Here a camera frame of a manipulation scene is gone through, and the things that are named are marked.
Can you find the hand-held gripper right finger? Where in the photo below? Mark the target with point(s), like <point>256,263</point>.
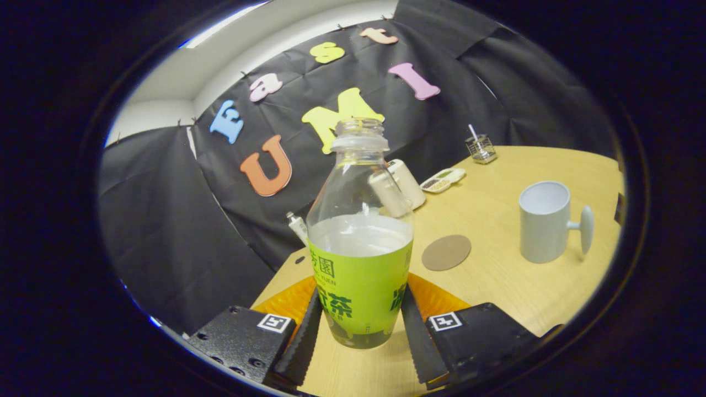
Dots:
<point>422,342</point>

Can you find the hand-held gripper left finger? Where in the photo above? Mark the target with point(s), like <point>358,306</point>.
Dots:
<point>303,342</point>

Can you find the green label juice bottle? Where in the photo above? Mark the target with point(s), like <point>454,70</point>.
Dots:
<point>358,275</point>

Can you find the brown round coaster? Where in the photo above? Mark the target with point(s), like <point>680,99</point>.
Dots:
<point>445,252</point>

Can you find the pale grey cup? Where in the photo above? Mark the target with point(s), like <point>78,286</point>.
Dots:
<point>543,226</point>

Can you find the small white green bottle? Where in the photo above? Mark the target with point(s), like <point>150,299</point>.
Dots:
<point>298,225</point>

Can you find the wooden table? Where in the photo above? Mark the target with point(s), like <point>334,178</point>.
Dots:
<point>496,298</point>

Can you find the white toaster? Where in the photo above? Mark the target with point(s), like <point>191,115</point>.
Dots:
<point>412,184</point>

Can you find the white divided snack tray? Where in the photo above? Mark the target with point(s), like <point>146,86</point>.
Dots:
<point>443,180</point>

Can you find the white straw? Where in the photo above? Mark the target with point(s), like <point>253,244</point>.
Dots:
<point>473,133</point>

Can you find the small black block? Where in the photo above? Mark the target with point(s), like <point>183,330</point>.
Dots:
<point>620,209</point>

